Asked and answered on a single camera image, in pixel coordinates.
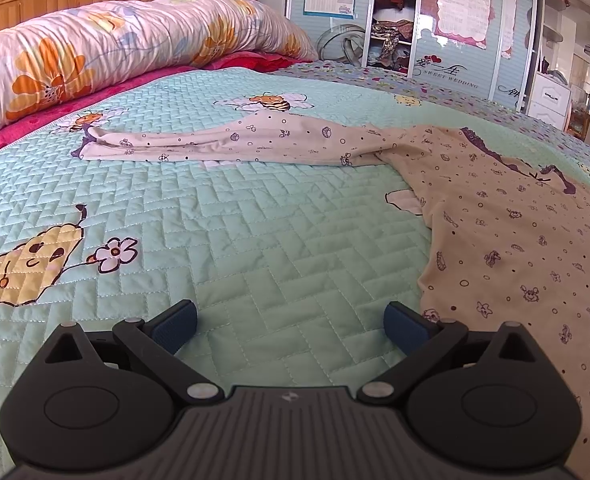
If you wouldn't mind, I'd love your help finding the cream printed shirt purple lace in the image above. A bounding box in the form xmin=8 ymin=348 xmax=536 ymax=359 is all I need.
xmin=80 ymin=110 xmax=590 ymax=480

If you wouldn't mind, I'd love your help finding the light blue sliding-door wardrobe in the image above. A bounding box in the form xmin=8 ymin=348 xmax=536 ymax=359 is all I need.
xmin=285 ymin=0 xmax=546 ymax=111

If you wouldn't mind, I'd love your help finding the pink bordered poster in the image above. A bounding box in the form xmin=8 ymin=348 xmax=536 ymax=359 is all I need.
xmin=434 ymin=0 xmax=493 ymax=51
xmin=505 ymin=0 xmax=520 ymax=58

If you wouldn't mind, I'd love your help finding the pile of clothes in wardrobe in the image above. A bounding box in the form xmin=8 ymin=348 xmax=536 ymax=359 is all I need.
xmin=367 ymin=7 xmax=416 ymax=71

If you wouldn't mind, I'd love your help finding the wooden chair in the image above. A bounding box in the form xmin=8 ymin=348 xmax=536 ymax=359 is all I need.
xmin=567 ymin=105 xmax=590 ymax=143

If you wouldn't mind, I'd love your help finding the pink floral rolled duvet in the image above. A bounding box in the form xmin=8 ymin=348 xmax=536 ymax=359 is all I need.
xmin=0 ymin=0 xmax=318 ymax=133

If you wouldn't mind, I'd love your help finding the green bee-print quilt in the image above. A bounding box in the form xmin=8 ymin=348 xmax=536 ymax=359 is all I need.
xmin=0 ymin=57 xmax=590 ymax=480

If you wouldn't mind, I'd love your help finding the white corner shelf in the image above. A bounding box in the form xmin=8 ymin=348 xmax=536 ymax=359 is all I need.
xmin=542 ymin=0 xmax=576 ymax=46

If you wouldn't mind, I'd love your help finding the red blanket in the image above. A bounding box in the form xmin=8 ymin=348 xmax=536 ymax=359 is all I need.
xmin=0 ymin=50 xmax=316 ymax=163

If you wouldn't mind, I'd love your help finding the white drawer cabinet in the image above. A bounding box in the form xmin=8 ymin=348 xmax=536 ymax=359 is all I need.
xmin=527 ymin=71 xmax=573 ymax=128

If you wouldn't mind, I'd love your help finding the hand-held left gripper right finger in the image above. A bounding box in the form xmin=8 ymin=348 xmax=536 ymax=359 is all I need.
xmin=356 ymin=301 xmax=536 ymax=407

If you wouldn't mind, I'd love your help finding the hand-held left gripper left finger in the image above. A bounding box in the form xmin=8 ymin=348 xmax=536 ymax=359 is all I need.
xmin=45 ymin=301 xmax=226 ymax=407

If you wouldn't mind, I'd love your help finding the wooden headboard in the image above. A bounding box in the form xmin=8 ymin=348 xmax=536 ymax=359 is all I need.
xmin=0 ymin=0 xmax=260 ymax=38

